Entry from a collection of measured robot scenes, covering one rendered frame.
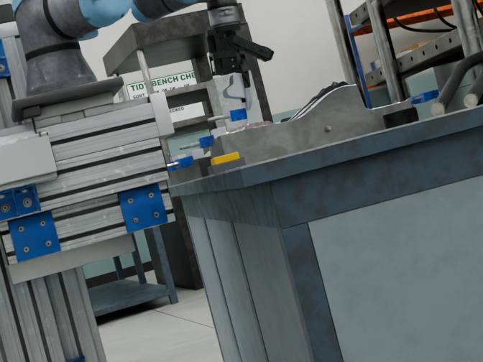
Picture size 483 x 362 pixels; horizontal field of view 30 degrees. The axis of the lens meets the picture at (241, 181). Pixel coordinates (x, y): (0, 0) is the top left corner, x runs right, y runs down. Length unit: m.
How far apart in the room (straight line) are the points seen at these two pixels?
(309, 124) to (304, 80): 8.03
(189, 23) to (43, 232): 5.22
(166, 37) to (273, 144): 4.73
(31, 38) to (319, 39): 8.68
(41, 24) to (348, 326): 0.86
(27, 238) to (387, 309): 0.73
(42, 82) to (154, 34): 5.05
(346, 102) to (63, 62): 0.77
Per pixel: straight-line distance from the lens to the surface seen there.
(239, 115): 2.23
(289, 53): 10.30
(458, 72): 2.27
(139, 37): 6.89
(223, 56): 2.21
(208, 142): 2.40
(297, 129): 2.27
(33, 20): 1.91
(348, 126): 2.30
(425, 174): 1.71
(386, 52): 3.28
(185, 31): 6.98
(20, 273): 1.98
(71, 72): 1.88
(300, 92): 10.26
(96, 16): 1.82
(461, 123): 1.72
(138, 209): 1.91
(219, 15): 2.22
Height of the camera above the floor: 0.80
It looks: 1 degrees down
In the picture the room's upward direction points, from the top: 15 degrees counter-clockwise
